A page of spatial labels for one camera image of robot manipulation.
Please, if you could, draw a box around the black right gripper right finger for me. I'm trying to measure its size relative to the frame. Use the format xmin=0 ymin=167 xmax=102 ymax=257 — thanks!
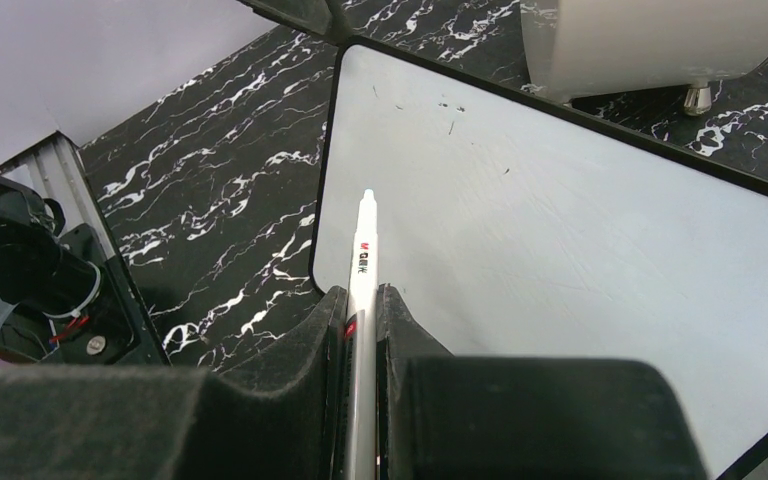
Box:
xmin=376 ymin=285 xmax=707 ymax=479

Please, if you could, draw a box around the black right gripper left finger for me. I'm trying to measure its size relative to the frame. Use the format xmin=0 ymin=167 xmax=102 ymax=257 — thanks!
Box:
xmin=0 ymin=287 xmax=347 ymax=479

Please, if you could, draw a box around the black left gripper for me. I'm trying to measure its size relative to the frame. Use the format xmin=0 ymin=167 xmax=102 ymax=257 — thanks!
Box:
xmin=239 ymin=0 xmax=355 ymax=43

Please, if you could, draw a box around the black framed whiteboard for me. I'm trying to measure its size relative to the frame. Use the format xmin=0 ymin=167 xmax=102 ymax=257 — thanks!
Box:
xmin=309 ymin=37 xmax=768 ymax=479

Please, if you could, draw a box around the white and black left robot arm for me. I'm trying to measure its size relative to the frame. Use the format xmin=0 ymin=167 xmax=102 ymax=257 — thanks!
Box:
xmin=0 ymin=1 xmax=353 ymax=371

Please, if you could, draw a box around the cream cylindrical container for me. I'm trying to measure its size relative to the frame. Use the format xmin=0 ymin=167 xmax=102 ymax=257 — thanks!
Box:
xmin=519 ymin=0 xmax=768 ymax=103

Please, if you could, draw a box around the aluminium frame rail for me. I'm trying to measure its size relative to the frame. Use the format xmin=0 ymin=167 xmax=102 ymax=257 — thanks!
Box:
xmin=0 ymin=131 xmax=118 ymax=263

